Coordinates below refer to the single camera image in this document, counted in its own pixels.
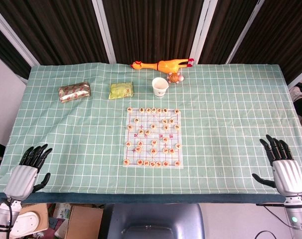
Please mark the white paper cup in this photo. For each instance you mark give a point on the white paper cup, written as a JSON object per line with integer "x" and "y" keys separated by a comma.
{"x": 160, "y": 90}

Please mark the white panel frame post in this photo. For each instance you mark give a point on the white panel frame post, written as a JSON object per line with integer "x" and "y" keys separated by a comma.
{"x": 299, "y": 79}
{"x": 14, "y": 41}
{"x": 104, "y": 30}
{"x": 204, "y": 30}
{"x": 246, "y": 30}

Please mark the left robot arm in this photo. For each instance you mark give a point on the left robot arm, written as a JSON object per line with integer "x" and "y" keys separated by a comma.
{"x": 0, "y": 219}

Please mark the printed paper stack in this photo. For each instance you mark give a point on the printed paper stack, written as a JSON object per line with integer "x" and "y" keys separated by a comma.
{"x": 62, "y": 211}

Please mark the brown cardboard box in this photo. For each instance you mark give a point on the brown cardboard box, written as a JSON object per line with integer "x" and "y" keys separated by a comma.
{"x": 83, "y": 221}

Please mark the yellow rubber chicken toy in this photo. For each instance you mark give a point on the yellow rubber chicken toy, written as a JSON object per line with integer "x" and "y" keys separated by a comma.
{"x": 166, "y": 66}

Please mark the brown spiral notebook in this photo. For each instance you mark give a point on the brown spiral notebook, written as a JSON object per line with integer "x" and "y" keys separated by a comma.
{"x": 42, "y": 211}

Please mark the translucent xiangqi board sheet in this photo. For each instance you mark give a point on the translucent xiangqi board sheet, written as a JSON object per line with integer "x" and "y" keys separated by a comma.
{"x": 144, "y": 155}

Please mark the white crumpled cloth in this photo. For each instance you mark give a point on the white crumpled cloth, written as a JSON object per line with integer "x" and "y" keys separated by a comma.
{"x": 296, "y": 94}

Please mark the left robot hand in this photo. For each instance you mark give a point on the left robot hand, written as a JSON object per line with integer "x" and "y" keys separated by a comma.
{"x": 21, "y": 179}

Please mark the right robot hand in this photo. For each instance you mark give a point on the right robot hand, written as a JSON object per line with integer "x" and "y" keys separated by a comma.
{"x": 289, "y": 176}

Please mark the yellow-green snack packet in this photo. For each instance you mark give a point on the yellow-green snack packet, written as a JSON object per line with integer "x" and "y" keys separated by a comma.
{"x": 121, "y": 90}

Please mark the white oval plastic cover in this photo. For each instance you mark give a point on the white oval plastic cover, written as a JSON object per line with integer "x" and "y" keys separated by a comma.
{"x": 26, "y": 221}

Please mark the small turtle toy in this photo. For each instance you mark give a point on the small turtle toy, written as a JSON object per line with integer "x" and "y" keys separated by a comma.
{"x": 174, "y": 78}

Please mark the red-silver wrapped snack package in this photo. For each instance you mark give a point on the red-silver wrapped snack package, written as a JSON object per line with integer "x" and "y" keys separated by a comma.
{"x": 75, "y": 91}

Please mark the green checked tablecloth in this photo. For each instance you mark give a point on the green checked tablecloth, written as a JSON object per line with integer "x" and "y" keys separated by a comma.
{"x": 78, "y": 139}

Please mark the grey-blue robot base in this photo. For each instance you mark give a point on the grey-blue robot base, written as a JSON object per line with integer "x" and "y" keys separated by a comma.
{"x": 151, "y": 219}

